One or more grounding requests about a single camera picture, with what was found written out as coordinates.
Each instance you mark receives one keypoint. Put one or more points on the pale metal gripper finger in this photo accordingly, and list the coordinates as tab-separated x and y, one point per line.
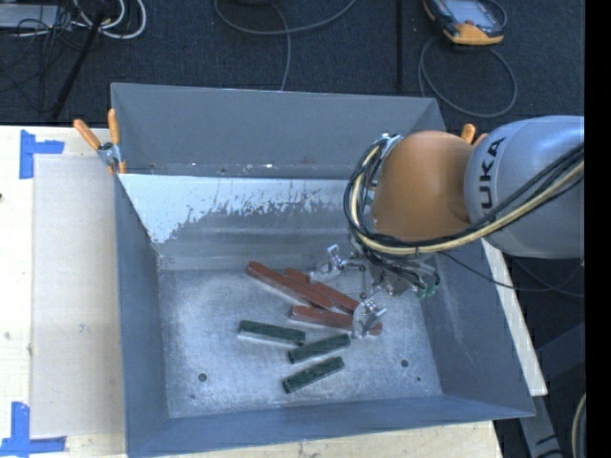
335	258
368	314

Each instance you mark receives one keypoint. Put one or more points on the red-brown flat block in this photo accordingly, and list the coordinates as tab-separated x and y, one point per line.
274	277
329	294
320	317

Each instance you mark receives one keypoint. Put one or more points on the dark green flat block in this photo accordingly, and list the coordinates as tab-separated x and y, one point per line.
319	348
272	332
312	375

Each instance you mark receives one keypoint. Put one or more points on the grey metal bin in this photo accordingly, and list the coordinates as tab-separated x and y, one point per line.
229	332

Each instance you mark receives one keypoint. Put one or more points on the pale wood flat board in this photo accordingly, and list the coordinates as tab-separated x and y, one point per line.
71	275

